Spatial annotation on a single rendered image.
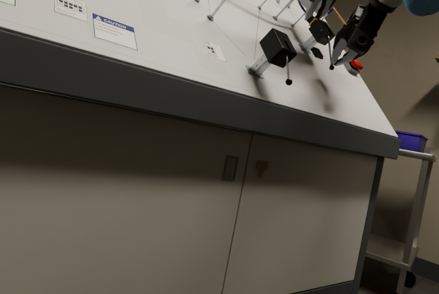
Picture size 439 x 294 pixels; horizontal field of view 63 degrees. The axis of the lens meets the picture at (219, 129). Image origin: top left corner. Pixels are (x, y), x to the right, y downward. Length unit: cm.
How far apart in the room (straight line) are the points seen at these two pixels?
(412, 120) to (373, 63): 59
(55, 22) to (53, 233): 32
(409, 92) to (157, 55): 274
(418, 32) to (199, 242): 284
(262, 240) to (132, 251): 33
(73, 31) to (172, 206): 35
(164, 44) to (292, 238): 58
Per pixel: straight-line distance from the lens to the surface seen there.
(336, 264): 118
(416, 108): 318
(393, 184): 317
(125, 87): 57
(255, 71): 79
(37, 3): 60
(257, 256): 90
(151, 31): 68
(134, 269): 71
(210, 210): 75
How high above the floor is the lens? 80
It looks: 1 degrees down
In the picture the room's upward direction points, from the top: 11 degrees clockwise
